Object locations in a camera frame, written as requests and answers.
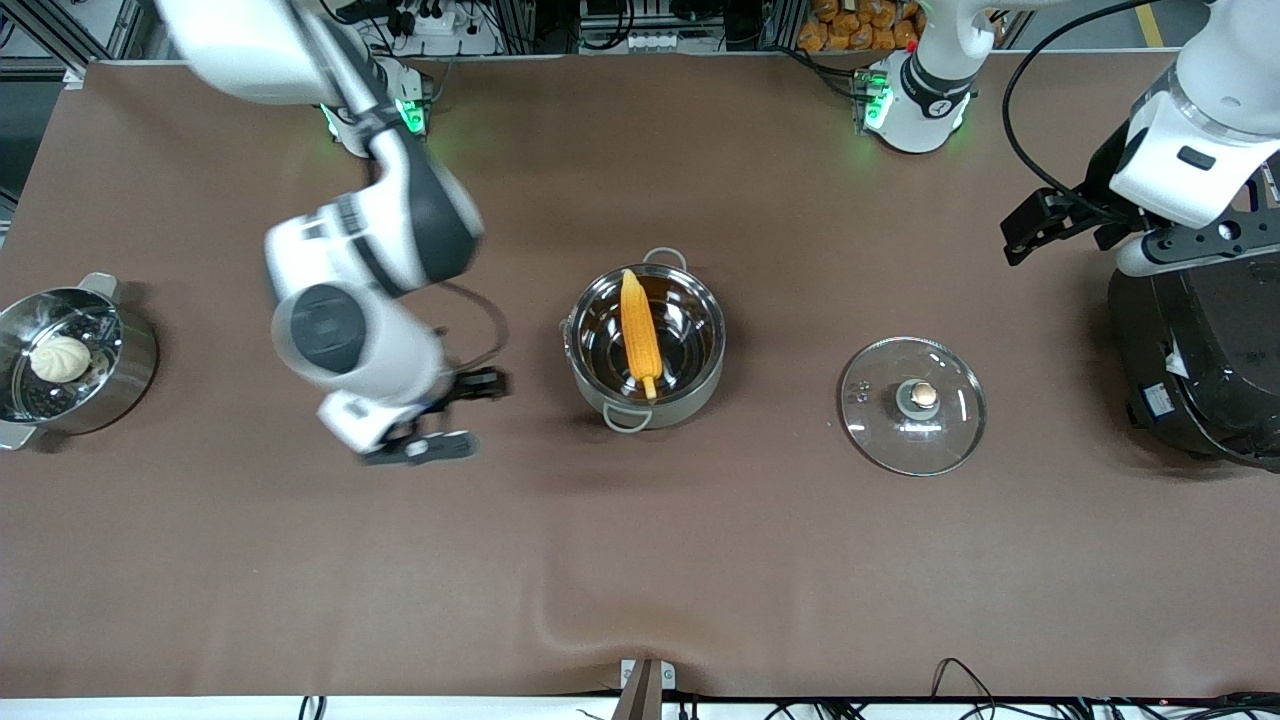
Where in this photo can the orange snack bags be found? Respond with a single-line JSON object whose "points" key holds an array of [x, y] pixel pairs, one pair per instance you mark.
{"points": [[860, 25]]}

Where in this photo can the yellow toy corn cob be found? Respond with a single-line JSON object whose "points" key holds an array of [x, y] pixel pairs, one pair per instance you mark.
{"points": [[640, 330]]}

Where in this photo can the black rice cooker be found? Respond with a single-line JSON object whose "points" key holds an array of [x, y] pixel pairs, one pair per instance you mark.
{"points": [[1210, 360]]}

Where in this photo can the brown table cover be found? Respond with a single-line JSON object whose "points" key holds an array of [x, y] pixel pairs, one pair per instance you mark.
{"points": [[640, 560]]}

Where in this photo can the steel steamer pot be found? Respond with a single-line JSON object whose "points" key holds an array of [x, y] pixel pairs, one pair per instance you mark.
{"points": [[135, 370]]}

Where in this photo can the perforated steel steamer insert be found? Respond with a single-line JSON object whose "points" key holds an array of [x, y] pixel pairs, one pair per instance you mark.
{"points": [[20, 400]]}

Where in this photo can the glass pot lid with knob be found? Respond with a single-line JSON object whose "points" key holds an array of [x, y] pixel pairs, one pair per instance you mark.
{"points": [[900, 440]]}

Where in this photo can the white steamed bun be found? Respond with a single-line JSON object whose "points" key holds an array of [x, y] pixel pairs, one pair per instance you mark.
{"points": [[60, 358]]}

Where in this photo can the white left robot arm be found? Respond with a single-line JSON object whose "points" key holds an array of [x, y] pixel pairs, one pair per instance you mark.
{"points": [[1200, 130]]}

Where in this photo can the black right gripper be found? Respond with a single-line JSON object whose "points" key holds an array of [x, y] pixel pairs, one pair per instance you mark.
{"points": [[452, 389]]}

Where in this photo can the white power strip with plugs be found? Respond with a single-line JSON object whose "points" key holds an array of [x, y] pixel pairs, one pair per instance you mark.
{"points": [[450, 25]]}

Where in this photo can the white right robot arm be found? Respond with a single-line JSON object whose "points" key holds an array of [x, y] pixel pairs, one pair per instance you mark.
{"points": [[330, 330]]}

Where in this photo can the metal table bracket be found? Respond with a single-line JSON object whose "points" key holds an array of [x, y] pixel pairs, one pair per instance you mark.
{"points": [[645, 685]]}

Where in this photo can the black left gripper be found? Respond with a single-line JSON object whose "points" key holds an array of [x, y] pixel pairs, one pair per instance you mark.
{"points": [[1107, 163]]}

